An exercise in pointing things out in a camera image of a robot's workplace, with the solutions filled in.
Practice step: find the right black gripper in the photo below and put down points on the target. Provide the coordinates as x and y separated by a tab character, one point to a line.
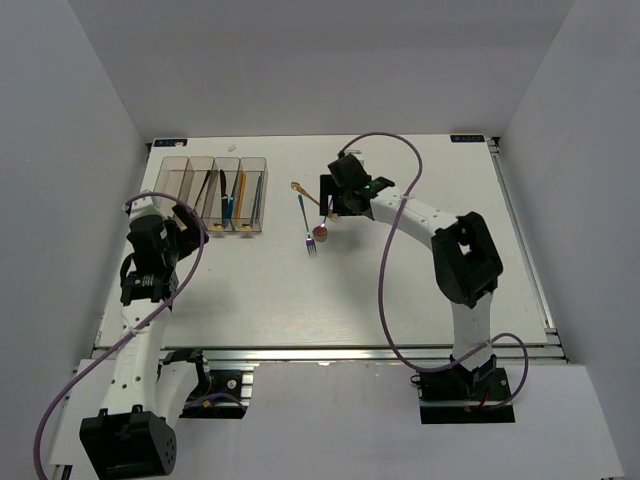
329	187

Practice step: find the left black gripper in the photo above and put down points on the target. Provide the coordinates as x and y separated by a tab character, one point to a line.
190	237

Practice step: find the rainbow green fork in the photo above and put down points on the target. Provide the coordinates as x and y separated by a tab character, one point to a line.
309	241

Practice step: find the black knife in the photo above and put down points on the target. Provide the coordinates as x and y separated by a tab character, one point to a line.
223	193

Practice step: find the blue knife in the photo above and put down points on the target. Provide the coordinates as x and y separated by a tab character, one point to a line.
230	206

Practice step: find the black spoon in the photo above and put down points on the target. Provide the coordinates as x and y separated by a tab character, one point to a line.
201	197

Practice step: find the gold chopstick slanted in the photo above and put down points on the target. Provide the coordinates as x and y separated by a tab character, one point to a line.
239	198

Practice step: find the rainbow purple spoon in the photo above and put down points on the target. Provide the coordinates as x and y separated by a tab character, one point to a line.
320	232

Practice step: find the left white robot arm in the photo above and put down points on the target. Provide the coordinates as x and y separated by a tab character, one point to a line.
132	436

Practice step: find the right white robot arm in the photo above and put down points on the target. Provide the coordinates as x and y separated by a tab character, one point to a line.
466	261

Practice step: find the ornate gold fork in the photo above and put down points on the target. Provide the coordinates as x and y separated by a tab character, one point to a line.
331	215

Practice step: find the clear drawer container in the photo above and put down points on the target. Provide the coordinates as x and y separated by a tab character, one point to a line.
220	201
253	166
197	167
171	178

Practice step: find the left blue table label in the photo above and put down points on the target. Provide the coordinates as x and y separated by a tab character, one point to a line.
170	142

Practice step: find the blue table label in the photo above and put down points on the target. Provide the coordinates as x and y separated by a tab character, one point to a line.
170	142
467	138

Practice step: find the right blue table label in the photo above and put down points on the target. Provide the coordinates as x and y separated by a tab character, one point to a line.
467	138

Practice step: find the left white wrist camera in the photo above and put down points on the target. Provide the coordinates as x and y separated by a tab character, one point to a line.
143	205

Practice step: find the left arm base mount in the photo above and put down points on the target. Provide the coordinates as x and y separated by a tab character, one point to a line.
217	392

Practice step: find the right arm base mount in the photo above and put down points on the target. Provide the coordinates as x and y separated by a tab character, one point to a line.
445	399

